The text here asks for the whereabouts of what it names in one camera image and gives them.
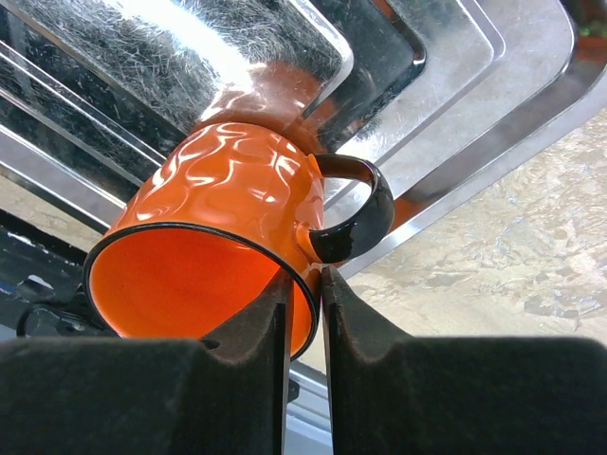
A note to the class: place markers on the orange translucent cup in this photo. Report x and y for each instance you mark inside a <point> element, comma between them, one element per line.
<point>234,204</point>

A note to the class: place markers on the silver metal tray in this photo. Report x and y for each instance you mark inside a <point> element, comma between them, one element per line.
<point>444,96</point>

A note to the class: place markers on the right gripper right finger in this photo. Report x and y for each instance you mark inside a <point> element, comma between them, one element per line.
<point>393,393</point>

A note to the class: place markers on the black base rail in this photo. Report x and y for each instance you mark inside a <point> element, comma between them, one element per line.
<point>42,285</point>

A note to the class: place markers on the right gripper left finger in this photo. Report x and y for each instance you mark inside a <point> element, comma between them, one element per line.
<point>224,393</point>

